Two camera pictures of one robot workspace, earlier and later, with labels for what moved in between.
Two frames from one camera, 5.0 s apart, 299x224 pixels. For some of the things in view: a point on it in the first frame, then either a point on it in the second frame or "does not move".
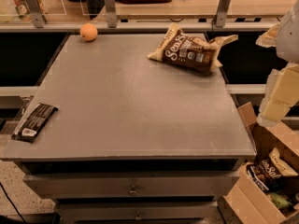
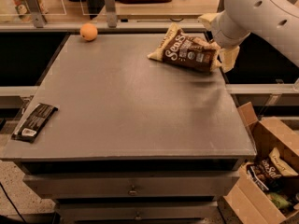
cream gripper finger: [272, 112] -> [228, 57]
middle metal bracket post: [109, 5] does not move
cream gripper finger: [268, 38] -> [206, 20]
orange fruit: [89, 32] does not move
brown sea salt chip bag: [177, 47] does not move
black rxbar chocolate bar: [35, 123] does not move
